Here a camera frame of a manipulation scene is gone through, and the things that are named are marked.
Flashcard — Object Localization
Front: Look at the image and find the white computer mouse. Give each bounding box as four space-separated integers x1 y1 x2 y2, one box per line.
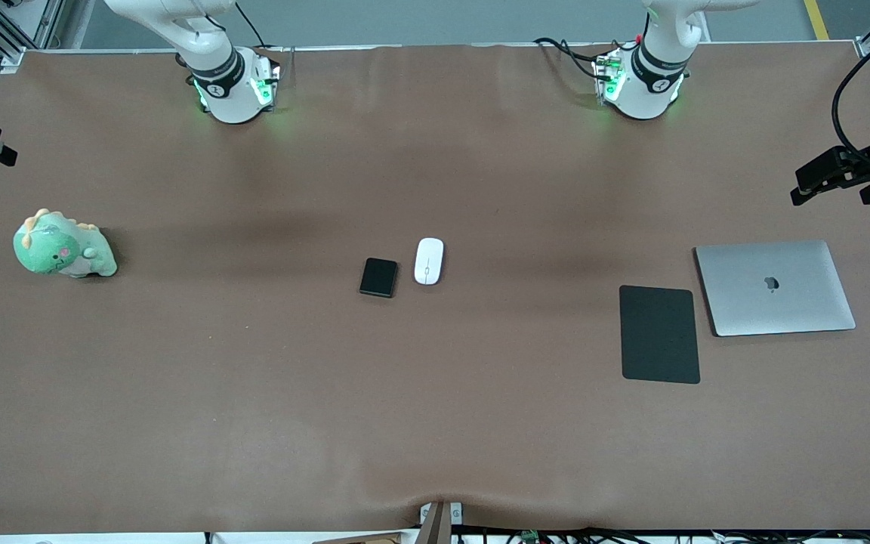
414 237 445 286

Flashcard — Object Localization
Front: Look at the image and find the green dinosaur plush toy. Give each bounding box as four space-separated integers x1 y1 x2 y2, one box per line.
14 209 118 278

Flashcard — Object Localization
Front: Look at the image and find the black right base cable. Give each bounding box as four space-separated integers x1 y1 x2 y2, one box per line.
235 0 285 69

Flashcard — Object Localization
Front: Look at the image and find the black mouse pad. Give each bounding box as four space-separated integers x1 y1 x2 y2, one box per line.
619 285 701 385

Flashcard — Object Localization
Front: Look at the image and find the metal clamp bracket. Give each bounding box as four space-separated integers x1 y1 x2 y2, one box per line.
418 501 464 544

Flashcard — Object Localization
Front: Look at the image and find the black base cable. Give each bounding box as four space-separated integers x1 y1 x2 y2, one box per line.
533 36 617 80
235 0 285 69

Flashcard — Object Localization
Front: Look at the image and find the brown table cover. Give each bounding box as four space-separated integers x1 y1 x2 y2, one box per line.
0 42 870 537

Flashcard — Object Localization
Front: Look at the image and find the black left base cable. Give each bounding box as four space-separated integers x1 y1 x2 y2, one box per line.
533 36 617 80

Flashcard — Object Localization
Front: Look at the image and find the silver laptop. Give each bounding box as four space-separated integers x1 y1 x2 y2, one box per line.
694 240 856 338

